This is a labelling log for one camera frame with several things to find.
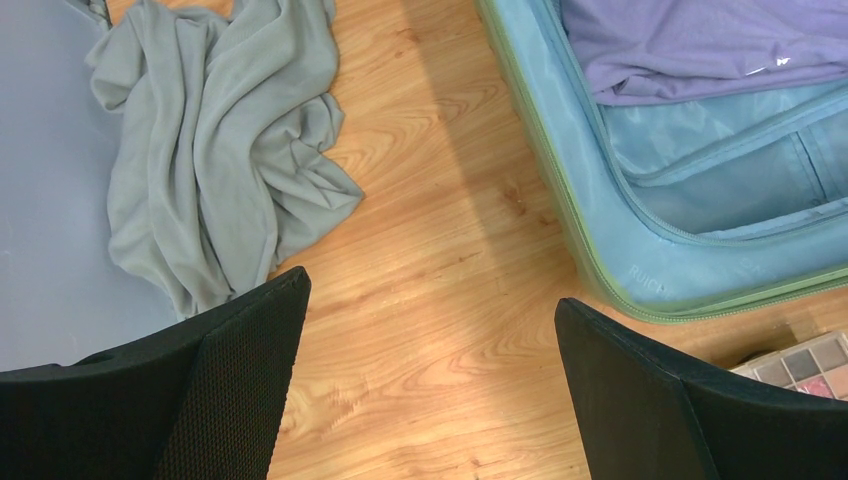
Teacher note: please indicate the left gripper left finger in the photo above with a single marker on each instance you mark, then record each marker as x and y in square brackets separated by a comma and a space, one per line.
[202, 399]

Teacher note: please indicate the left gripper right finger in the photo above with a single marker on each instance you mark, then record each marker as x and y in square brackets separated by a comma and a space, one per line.
[648, 411]

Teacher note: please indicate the purple shirt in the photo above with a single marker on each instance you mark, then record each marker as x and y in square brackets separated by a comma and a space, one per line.
[656, 52]

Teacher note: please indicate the eyeshadow palette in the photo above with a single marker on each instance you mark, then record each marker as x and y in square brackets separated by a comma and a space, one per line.
[816, 367]

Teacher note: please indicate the green suitcase blue lining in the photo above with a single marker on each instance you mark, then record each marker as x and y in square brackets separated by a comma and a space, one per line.
[683, 210]

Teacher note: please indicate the crumpled grey-green cloth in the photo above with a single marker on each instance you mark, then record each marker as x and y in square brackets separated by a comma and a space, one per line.
[222, 172]

